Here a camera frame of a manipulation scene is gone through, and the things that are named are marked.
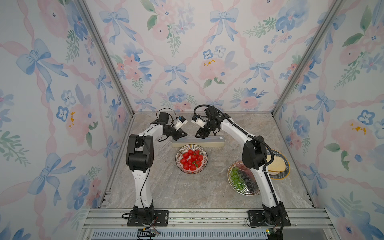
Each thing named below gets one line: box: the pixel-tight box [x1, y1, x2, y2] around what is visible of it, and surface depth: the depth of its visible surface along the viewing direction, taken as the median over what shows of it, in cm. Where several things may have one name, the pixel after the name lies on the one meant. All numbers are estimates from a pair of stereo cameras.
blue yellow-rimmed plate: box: [266, 149, 291, 180], surface depth 90 cm
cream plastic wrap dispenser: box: [171, 135, 226, 148], surface depth 99 cm
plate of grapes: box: [227, 160, 260, 196], surface depth 83 cm
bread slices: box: [266, 154, 286, 175], surface depth 90 cm
